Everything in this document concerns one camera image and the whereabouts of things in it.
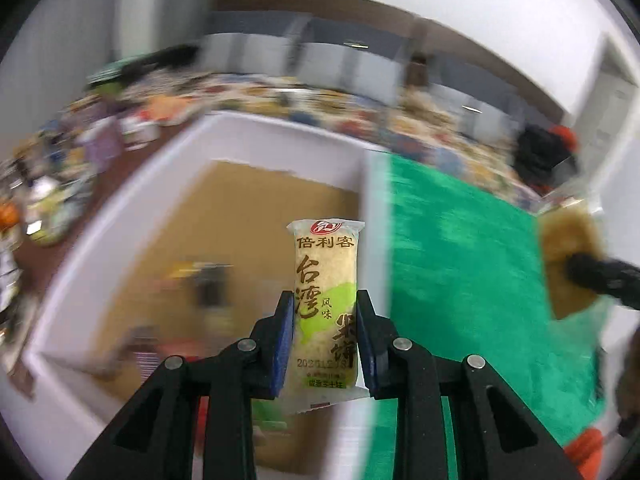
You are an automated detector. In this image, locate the yellow rice cracker packet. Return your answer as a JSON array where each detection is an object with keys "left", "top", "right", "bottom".
[{"left": 286, "top": 218, "right": 366, "bottom": 413}]

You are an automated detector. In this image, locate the white doorway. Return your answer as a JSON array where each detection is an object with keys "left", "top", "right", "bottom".
[{"left": 575, "top": 35, "right": 640, "bottom": 211}]

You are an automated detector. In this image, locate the packaged bread loaf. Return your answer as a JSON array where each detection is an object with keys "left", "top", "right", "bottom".
[{"left": 537, "top": 207, "right": 613, "bottom": 321}]

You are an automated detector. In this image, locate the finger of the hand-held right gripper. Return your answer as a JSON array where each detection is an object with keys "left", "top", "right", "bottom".
[{"left": 565, "top": 252, "right": 640, "bottom": 311}]

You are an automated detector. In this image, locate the green patterned blanket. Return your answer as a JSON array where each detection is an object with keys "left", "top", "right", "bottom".
[{"left": 360, "top": 152, "right": 608, "bottom": 480}]

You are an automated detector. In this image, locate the orange garment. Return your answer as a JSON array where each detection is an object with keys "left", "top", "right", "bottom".
[{"left": 550, "top": 126, "right": 577, "bottom": 150}]

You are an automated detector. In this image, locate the white cardboard box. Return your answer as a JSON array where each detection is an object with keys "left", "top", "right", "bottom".
[{"left": 0, "top": 110, "right": 396, "bottom": 480}]

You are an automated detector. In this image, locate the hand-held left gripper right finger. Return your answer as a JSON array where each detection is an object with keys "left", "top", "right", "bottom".
[{"left": 355, "top": 289, "right": 583, "bottom": 480}]

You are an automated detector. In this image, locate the pile of assorted small items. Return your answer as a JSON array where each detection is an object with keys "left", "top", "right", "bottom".
[{"left": 0, "top": 105, "right": 161, "bottom": 266}]

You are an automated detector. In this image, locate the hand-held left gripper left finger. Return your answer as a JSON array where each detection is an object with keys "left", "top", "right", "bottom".
[{"left": 67, "top": 290, "right": 296, "bottom": 480}]

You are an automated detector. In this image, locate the brown headboard panel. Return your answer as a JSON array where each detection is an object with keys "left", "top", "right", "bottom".
[
  {"left": 410, "top": 15, "right": 576, "bottom": 116},
  {"left": 207, "top": 0, "right": 416, "bottom": 26}
]

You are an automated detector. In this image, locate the grey curtain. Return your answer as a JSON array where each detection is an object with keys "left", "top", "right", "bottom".
[{"left": 115, "top": 0, "right": 216, "bottom": 61}]

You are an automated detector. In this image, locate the dark green cloth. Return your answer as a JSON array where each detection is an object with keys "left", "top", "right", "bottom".
[{"left": 87, "top": 45, "right": 201, "bottom": 92}]

